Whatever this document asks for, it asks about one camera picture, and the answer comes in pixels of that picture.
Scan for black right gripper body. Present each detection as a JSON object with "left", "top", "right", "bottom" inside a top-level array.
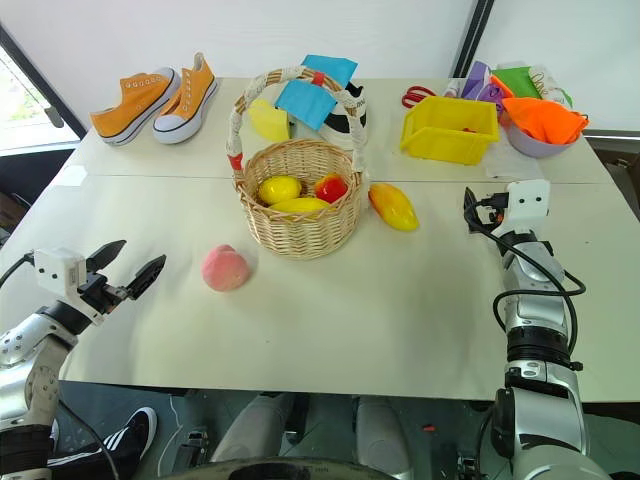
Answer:
[{"left": 474, "top": 192, "right": 511, "bottom": 230}]

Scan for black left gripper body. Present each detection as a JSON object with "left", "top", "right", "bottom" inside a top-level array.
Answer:
[{"left": 77, "top": 269, "right": 130, "bottom": 316}]

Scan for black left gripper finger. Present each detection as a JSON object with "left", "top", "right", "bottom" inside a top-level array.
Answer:
[
  {"left": 85, "top": 239, "right": 127, "bottom": 275},
  {"left": 123, "top": 254, "right": 167, "bottom": 301}
]

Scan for yellow banana in basket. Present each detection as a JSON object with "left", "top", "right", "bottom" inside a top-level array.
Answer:
[{"left": 269, "top": 196, "right": 331, "bottom": 215}]

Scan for white tissue sheet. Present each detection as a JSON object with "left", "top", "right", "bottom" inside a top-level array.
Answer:
[{"left": 482, "top": 142, "right": 546, "bottom": 181}]

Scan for yellow plastic bin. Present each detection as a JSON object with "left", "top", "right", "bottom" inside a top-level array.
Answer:
[{"left": 399, "top": 95, "right": 501, "bottom": 166}]

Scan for orange-tinged yellow mango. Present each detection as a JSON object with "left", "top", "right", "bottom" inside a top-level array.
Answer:
[{"left": 368, "top": 182, "right": 420, "bottom": 233}]

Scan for pink peach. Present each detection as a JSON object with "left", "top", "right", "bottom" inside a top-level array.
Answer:
[{"left": 201, "top": 243, "right": 251, "bottom": 292}]

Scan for light purple bowl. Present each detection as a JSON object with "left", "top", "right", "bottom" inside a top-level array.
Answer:
[{"left": 504, "top": 112, "right": 581, "bottom": 160}]

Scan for orange cloth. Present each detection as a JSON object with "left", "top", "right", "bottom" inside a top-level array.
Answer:
[{"left": 501, "top": 97, "right": 590, "bottom": 146}]

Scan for purple package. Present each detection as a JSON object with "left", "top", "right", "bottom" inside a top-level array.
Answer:
[{"left": 459, "top": 60, "right": 504, "bottom": 114}]

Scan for red scissors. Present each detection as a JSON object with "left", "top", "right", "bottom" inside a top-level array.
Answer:
[{"left": 401, "top": 85, "right": 436, "bottom": 110}]

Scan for green cloth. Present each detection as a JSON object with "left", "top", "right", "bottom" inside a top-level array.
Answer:
[{"left": 492, "top": 66, "right": 544, "bottom": 101}]

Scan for red and yellow apple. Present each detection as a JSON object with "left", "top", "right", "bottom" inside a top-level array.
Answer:
[{"left": 314, "top": 172, "right": 350, "bottom": 205}]

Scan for white patterned package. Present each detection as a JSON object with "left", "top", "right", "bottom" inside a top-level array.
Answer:
[{"left": 527, "top": 63, "right": 575, "bottom": 109}]

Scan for orange canvas sneaker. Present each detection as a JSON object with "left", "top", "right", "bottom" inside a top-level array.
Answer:
[
  {"left": 152, "top": 51, "right": 220, "bottom": 146},
  {"left": 89, "top": 66, "right": 182, "bottom": 147}
]

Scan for black shoe with white stripes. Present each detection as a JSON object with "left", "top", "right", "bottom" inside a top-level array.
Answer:
[{"left": 47, "top": 406, "right": 159, "bottom": 480}]

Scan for black and white sneaker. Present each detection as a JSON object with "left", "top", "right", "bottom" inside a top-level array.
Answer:
[{"left": 292, "top": 82, "right": 370, "bottom": 151}]

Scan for yellow lemon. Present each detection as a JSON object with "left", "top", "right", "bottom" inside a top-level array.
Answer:
[{"left": 258, "top": 175, "right": 303, "bottom": 206}]

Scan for dark slanted pole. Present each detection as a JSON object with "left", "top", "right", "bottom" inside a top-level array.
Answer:
[{"left": 449, "top": 0, "right": 496, "bottom": 79}]

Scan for large blue cloth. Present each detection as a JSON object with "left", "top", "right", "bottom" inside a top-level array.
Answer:
[{"left": 274, "top": 79, "right": 339, "bottom": 132}]

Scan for small blue cloth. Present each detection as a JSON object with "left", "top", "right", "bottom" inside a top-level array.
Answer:
[{"left": 301, "top": 53, "right": 360, "bottom": 91}]

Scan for yellow sponge block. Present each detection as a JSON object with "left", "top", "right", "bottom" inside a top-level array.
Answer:
[{"left": 248, "top": 98, "right": 292, "bottom": 141}]

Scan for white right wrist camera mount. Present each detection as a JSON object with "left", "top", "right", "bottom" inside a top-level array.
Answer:
[{"left": 499, "top": 178, "right": 551, "bottom": 236}]

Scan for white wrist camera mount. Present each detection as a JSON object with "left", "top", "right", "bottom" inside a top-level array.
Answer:
[
  {"left": 499, "top": 178, "right": 551, "bottom": 236},
  {"left": 33, "top": 247, "right": 109, "bottom": 326}
]

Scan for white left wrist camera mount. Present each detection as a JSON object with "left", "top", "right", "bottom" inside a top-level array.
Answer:
[{"left": 33, "top": 247, "right": 109, "bottom": 326}]

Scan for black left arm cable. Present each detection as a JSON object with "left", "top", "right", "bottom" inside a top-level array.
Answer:
[{"left": 0, "top": 252, "right": 36, "bottom": 292}]

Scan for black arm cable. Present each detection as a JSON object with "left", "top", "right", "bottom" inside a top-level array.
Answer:
[
  {"left": 463, "top": 214, "right": 587, "bottom": 359},
  {"left": 0, "top": 252, "right": 36, "bottom": 292}
]

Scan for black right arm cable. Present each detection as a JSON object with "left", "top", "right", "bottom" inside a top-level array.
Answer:
[{"left": 463, "top": 214, "right": 587, "bottom": 359}]

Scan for wicker basket with handle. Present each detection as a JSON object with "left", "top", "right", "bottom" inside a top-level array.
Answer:
[{"left": 227, "top": 63, "right": 371, "bottom": 261}]

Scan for dark window frame bar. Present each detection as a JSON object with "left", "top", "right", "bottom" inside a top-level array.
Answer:
[{"left": 0, "top": 22, "right": 89, "bottom": 144}]

